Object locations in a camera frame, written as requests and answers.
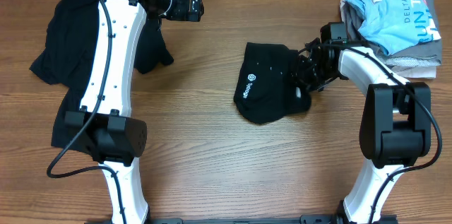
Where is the white mesh folded shirt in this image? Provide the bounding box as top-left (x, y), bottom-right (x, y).
top-left (340, 0), bottom-right (443, 78)

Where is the dark grey folded shirt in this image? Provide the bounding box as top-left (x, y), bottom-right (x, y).
top-left (340, 0), bottom-right (442, 67)

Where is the light blue folded t-shirt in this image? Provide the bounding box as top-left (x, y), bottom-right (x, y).
top-left (342, 0), bottom-right (441, 56)

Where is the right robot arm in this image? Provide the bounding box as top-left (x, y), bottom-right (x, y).
top-left (290, 22), bottom-right (435, 224)

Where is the black shirt on pile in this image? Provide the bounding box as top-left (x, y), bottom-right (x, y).
top-left (30, 0), bottom-right (174, 152)

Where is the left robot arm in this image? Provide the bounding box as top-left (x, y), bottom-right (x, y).
top-left (65, 0), bottom-right (204, 223)

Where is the black t-shirt with logo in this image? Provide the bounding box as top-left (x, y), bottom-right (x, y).
top-left (234, 42), bottom-right (311, 124)

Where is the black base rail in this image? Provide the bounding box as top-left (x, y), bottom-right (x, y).
top-left (84, 213), bottom-right (345, 224)

